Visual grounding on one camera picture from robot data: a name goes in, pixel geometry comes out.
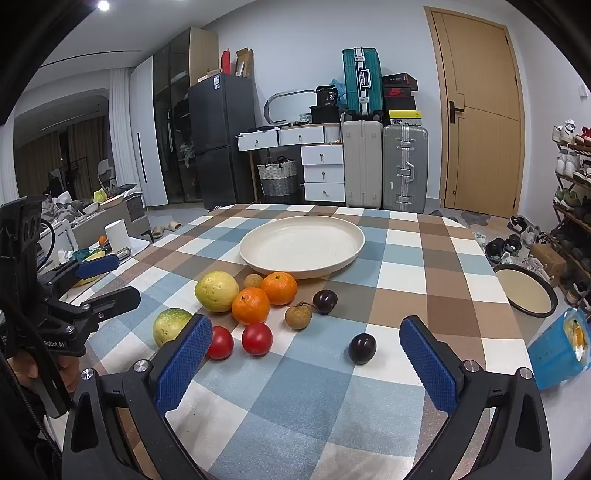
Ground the yellow guava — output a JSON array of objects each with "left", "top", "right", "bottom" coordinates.
[{"left": 194, "top": 271, "right": 240, "bottom": 313}]

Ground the white paper roll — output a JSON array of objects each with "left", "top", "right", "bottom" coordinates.
[{"left": 105, "top": 220, "right": 128, "bottom": 252}]

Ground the person's left forearm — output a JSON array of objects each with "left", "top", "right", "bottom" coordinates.
[{"left": 0, "top": 355, "right": 63, "bottom": 480}]

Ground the cream round plate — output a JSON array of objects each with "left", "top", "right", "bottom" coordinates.
[{"left": 239, "top": 215, "right": 366, "bottom": 280}]

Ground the wooden door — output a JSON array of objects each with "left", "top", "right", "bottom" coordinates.
[{"left": 425, "top": 6, "right": 525, "bottom": 217}]

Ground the black storage container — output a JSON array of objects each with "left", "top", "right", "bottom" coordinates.
[{"left": 310, "top": 105, "right": 342, "bottom": 124}]

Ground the blue snack bag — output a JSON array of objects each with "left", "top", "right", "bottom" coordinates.
[{"left": 527, "top": 308, "right": 591, "bottom": 391}]

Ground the cardboard box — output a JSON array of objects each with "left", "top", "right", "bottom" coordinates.
[{"left": 530, "top": 243, "right": 567, "bottom": 288}]

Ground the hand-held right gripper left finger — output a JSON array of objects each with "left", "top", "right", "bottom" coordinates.
[{"left": 61, "top": 314, "right": 214, "bottom": 480}]

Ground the grey suitcase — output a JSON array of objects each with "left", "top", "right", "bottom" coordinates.
[{"left": 382, "top": 124, "right": 429, "bottom": 214}]

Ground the person's left hand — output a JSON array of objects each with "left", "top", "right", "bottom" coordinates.
[{"left": 7, "top": 353, "right": 80, "bottom": 393}]

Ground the wooden shoe rack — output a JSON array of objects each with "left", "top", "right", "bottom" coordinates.
[{"left": 551, "top": 120, "right": 591, "bottom": 315}]

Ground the red tomato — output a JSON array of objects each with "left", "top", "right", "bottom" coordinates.
[
  {"left": 242, "top": 322, "right": 273, "bottom": 357},
  {"left": 206, "top": 326, "right": 234, "bottom": 361}
]

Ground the woven laundry basket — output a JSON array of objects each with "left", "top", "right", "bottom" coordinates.
[{"left": 257, "top": 157, "right": 299, "bottom": 197}]

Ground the oval metal frame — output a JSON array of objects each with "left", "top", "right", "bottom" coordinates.
[{"left": 264, "top": 89, "right": 319, "bottom": 124}]

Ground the green guava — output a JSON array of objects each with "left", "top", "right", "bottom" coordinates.
[{"left": 153, "top": 308, "right": 195, "bottom": 348}]

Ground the white drawer dresser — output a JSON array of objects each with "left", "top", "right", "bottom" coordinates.
[{"left": 236, "top": 124, "right": 346, "bottom": 204}]

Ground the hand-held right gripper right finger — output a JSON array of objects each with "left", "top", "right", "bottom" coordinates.
[{"left": 398, "top": 315, "right": 553, "bottom": 480}]

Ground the white wardrobe panel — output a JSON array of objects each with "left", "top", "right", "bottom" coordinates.
[{"left": 130, "top": 56, "right": 169, "bottom": 208}]

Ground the beige suitcase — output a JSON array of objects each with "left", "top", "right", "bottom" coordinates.
[{"left": 341, "top": 120, "right": 384, "bottom": 208}]

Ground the checked blue brown blanket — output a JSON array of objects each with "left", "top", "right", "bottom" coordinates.
[{"left": 88, "top": 203, "right": 536, "bottom": 480}]

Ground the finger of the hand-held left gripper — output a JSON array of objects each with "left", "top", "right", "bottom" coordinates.
[
  {"left": 39, "top": 253, "right": 122, "bottom": 289},
  {"left": 58, "top": 286, "right": 141, "bottom": 324}
]

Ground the round black-rimmed basin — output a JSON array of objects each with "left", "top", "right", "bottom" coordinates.
[{"left": 494, "top": 264, "right": 559, "bottom": 317}]

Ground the orange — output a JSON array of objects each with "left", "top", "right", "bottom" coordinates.
[
  {"left": 261, "top": 272, "right": 298, "bottom": 306},
  {"left": 231, "top": 287, "right": 271, "bottom": 325}
]

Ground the teal suitcase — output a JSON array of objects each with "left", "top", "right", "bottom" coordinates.
[{"left": 342, "top": 47, "right": 384, "bottom": 116}]

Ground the dark purple passion fruit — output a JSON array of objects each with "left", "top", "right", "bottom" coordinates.
[
  {"left": 312, "top": 289, "right": 338, "bottom": 315},
  {"left": 348, "top": 333, "right": 378, "bottom": 365}
]

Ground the white curtain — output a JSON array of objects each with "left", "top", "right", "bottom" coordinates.
[{"left": 110, "top": 65, "right": 139, "bottom": 195}]

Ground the black cable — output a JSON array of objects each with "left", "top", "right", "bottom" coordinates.
[{"left": 14, "top": 364, "right": 63, "bottom": 457}]

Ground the black refrigerator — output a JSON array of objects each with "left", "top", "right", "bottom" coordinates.
[{"left": 188, "top": 72, "right": 258, "bottom": 206}]

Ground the dark glass wardrobe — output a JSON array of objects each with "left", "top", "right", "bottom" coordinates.
[{"left": 152, "top": 28, "right": 219, "bottom": 204}]

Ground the yellow and black shoebox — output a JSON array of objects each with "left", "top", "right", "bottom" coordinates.
[{"left": 387, "top": 110, "right": 424, "bottom": 126}]

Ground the grey floor mat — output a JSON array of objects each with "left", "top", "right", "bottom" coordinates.
[{"left": 459, "top": 210, "right": 492, "bottom": 228}]

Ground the red and black shoebox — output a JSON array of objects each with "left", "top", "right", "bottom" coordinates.
[{"left": 384, "top": 89, "right": 417, "bottom": 112}]

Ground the group of assorted shoes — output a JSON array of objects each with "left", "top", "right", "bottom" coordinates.
[{"left": 471, "top": 119, "right": 591, "bottom": 315}]

